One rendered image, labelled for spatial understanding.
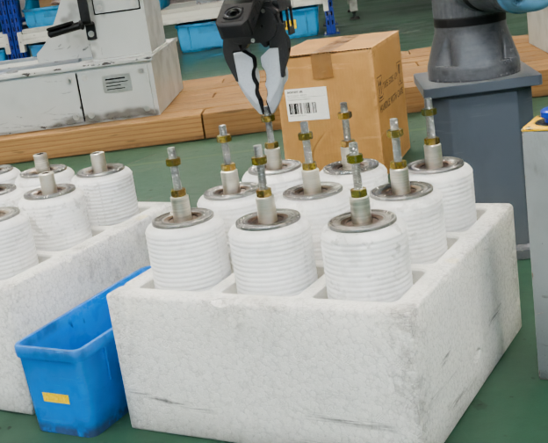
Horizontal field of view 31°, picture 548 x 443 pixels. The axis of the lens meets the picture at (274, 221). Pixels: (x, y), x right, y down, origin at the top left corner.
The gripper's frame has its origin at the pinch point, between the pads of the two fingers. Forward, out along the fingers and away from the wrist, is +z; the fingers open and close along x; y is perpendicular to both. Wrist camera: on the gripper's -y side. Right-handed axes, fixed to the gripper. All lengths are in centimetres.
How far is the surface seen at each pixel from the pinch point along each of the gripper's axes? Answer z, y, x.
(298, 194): 8.9, -14.7, -8.0
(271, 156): 7.2, -0.5, -0.1
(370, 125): 22, 89, 7
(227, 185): 7.8, -12.1, 2.3
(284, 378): 24.9, -33.0, -9.5
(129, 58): 8, 152, 96
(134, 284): 16.2, -25.6, 10.8
